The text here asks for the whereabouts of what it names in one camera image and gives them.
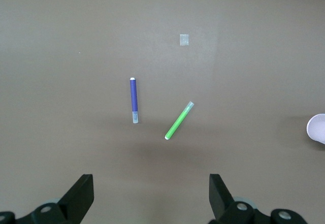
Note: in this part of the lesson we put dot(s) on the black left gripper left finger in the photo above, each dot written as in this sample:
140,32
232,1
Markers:
73,198

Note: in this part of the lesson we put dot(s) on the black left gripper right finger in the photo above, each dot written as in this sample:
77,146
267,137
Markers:
223,201

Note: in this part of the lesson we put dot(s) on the purple marker pen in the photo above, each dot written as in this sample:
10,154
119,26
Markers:
133,94

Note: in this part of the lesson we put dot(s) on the pink mesh pen holder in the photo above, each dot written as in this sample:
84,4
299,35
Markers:
318,130

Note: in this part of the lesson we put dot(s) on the green marker pen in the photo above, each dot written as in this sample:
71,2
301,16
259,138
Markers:
176,123

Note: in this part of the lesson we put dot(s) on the small clear tape piece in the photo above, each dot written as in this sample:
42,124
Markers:
184,39

